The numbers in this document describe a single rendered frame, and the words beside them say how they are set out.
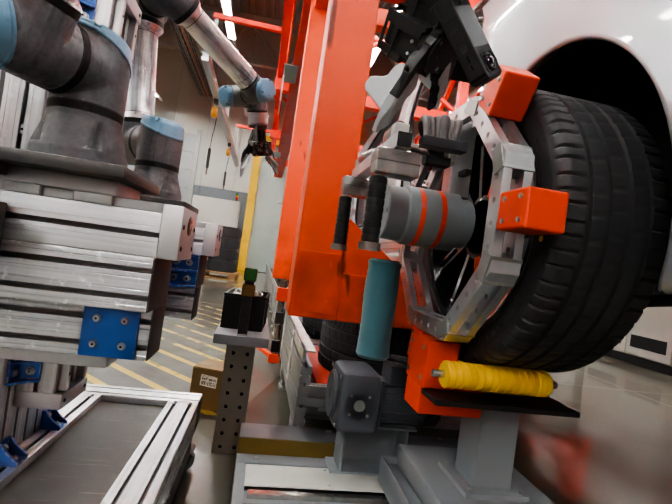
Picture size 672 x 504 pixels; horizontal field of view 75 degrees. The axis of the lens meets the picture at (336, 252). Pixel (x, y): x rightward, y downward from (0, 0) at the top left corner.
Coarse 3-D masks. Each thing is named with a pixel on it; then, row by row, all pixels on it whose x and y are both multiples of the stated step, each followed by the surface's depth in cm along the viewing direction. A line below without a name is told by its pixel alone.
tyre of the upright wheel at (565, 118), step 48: (576, 144) 80; (624, 144) 83; (576, 192) 77; (624, 192) 79; (576, 240) 77; (624, 240) 78; (432, 288) 127; (528, 288) 82; (576, 288) 79; (624, 288) 80; (480, 336) 96; (528, 336) 84; (576, 336) 85
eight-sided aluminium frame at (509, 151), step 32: (480, 96) 96; (480, 128) 92; (512, 128) 88; (512, 160) 81; (416, 256) 130; (512, 256) 81; (416, 288) 127; (480, 288) 83; (416, 320) 112; (448, 320) 94; (480, 320) 90
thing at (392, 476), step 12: (384, 456) 130; (396, 456) 131; (384, 468) 126; (396, 468) 128; (384, 480) 125; (396, 480) 116; (408, 480) 121; (384, 492) 123; (396, 492) 115; (408, 492) 115
